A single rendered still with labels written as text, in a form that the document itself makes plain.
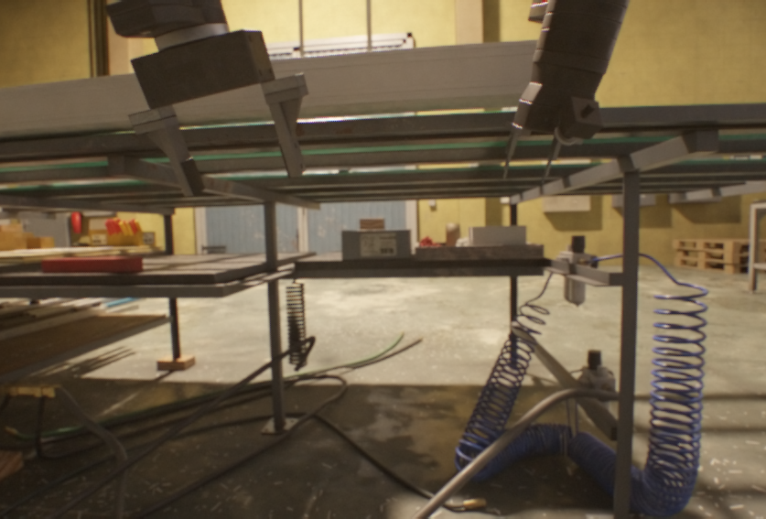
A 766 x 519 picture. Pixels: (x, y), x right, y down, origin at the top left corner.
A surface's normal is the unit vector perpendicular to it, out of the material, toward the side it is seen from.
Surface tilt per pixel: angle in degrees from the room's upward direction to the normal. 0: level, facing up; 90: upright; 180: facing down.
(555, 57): 100
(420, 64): 90
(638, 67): 90
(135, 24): 114
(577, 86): 122
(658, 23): 90
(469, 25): 90
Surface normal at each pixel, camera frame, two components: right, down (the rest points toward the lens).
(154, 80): -0.11, 0.47
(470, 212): -0.10, 0.07
